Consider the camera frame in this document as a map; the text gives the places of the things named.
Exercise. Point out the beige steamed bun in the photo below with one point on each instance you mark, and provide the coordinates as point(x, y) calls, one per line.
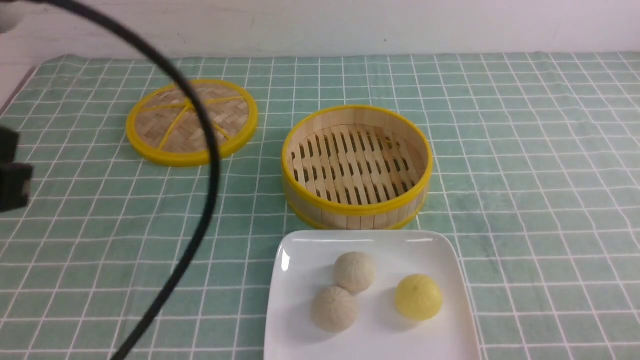
point(334, 310)

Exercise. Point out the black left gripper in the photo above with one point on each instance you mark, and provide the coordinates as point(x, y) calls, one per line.
point(15, 177)

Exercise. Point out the yellow steamed bun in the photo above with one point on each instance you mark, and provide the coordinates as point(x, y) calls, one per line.
point(418, 297)

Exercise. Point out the white square plate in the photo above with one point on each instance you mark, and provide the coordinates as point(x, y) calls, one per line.
point(304, 265)

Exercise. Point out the bamboo steamer basket yellow rim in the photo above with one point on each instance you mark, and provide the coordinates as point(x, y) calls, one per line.
point(356, 167)

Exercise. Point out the bamboo steamer lid yellow rim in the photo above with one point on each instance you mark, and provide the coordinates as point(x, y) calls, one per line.
point(164, 127)

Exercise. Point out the green checkered tablecloth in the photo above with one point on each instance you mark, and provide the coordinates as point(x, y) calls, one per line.
point(535, 184)

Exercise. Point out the white steamed bun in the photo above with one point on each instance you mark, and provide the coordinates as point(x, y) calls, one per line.
point(354, 271)

